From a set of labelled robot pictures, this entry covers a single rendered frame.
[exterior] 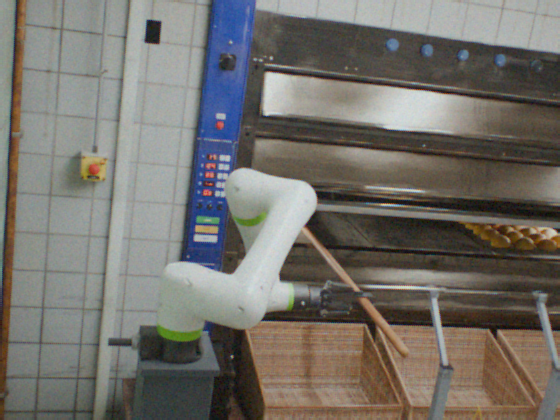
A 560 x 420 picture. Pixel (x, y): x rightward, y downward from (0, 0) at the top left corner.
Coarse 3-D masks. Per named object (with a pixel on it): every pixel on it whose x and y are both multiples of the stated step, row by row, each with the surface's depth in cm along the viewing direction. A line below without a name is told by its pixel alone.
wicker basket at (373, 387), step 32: (256, 352) 321; (288, 352) 325; (320, 352) 329; (352, 352) 334; (256, 384) 294; (288, 384) 326; (320, 384) 330; (352, 384) 334; (384, 384) 311; (256, 416) 291; (288, 416) 284; (320, 416) 288; (352, 416) 291; (384, 416) 295
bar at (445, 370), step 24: (360, 288) 289; (384, 288) 291; (408, 288) 294; (432, 288) 297; (456, 288) 300; (432, 312) 295; (552, 336) 304; (552, 360) 300; (552, 384) 297; (432, 408) 288; (552, 408) 299
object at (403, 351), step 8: (304, 232) 335; (312, 232) 332; (312, 240) 324; (320, 248) 314; (328, 256) 304; (336, 264) 296; (336, 272) 292; (344, 272) 289; (344, 280) 283; (360, 304) 267; (368, 304) 262; (368, 312) 259; (376, 312) 256; (376, 320) 252; (384, 320) 251; (384, 328) 246; (392, 336) 240; (392, 344) 238; (400, 344) 235; (400, 352) 232; (408, 352) 232
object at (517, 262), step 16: (304, 256) 321; (320, 256) 323; (336, 256) 325; (352, 256) 326; (368, 256) 328; (384, 256) 330; (400, 256) 332; (416, 256) 334; (432, 256) 336; (448, 256) 338; (464, 256) 341; (480, 256) 344; (496, 256) 348; (512, 256) 352
